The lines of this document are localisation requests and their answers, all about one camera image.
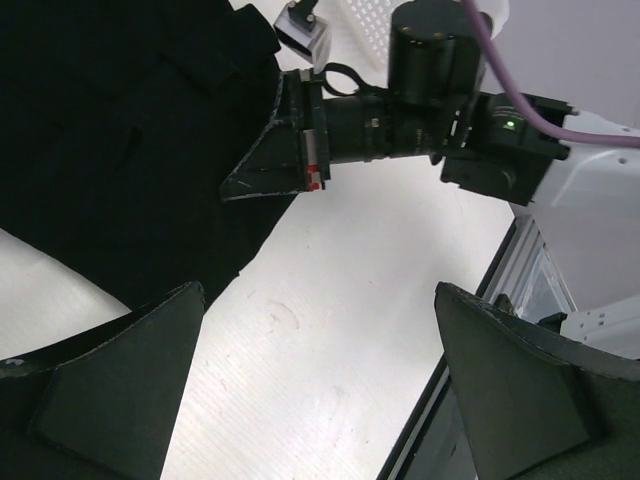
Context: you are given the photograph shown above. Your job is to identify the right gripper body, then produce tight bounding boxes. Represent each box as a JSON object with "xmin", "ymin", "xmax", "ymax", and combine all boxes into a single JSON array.
[{"xmin": 303, "ymin": 1, "xmax": 485, "ymax": 191}]

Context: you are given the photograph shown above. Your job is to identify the black daisy print t-shirt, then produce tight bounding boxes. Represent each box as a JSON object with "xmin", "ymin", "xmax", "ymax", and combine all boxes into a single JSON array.
[{"xmin": 1, "ymin": 1, "xmax": 290, "ymax": 309}]

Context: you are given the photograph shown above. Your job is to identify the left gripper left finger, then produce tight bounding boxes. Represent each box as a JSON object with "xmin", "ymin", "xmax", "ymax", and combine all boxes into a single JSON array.
[{"xmin": 1, "ymin": 282, "xmax": 204, "ymax": 479}]

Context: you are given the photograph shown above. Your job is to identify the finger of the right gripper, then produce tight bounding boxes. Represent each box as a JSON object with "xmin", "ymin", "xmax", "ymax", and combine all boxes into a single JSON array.
[{"xmin": 219, "ymin": 69, "xmax": 330, "ymax": 202}]

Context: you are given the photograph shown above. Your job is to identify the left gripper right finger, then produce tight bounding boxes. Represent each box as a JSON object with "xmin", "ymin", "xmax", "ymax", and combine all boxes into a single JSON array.
[{"xmin": 434, "ymin": 282, "xmax": 639, "ymax": 479}]

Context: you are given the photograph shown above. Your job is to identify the white plastic basket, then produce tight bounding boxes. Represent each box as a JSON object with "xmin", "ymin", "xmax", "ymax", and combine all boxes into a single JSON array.
[{"xmin": 334, "ymin": 0, "xmax": 511, "ymax": 74}]

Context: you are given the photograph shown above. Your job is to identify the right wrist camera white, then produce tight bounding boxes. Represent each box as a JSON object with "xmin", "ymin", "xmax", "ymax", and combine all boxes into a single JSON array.
[{"xmin": 273, "ymin": 0, "xmax": 331, "ymax": 73}]

